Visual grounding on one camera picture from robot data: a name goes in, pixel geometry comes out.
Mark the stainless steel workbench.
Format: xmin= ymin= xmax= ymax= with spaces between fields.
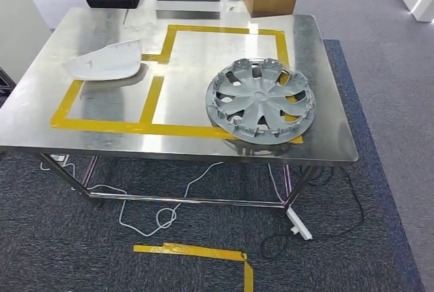
xmin=0 ymin=6 xmax=359 ymax=217

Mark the black floor cable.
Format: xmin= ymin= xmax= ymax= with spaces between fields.
xmin=260 ymin=166 xmax=365 ymax=260

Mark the grey plastic wheel hubcap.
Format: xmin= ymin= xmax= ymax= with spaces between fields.
xmin=205 ymin=58 xmax=317 ymax=146

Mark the black metal frame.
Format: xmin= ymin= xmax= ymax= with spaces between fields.
xmin=0 ymin=67 xmax=17 ymax=96

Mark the white car mirror cover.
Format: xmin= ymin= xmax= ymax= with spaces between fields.
xmin=62 ymin=39 xmax=143 ymax=82

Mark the white board panel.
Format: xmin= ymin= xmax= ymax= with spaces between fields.
xmin=0 ymin=0 xmax=52 ymax=85

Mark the white floor cable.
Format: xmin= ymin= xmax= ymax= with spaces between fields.
xmin=40 ymin=161 xmax=225 ymax=238

